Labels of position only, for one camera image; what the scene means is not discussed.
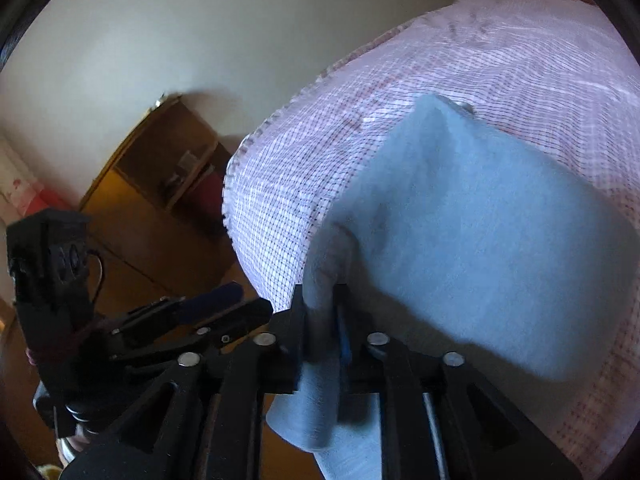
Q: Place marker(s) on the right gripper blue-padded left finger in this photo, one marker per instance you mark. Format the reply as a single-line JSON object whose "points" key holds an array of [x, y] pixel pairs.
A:
{"points": [[271, 362]]}

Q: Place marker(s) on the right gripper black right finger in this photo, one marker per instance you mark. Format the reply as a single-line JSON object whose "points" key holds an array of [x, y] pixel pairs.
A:
{"points": [[370, 360]]}

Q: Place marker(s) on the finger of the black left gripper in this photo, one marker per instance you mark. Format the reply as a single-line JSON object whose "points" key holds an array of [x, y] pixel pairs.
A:
{"points": [[221, 298], [236, 322]]}

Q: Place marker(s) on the grey pants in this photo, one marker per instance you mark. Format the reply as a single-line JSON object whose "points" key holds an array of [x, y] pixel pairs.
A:
{"points": [[458, 237]]}

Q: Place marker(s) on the person's left hand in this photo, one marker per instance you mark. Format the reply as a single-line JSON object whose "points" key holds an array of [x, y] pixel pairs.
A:
{"points": [[70, 447]]}

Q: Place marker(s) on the wooden bedside shelf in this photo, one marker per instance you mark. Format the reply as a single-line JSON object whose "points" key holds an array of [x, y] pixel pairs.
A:
{"points": [[141, 204]]}

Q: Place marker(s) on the pink checkered bed sheet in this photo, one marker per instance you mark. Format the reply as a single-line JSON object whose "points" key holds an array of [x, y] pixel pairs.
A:
{"points": [[554, 74]]}

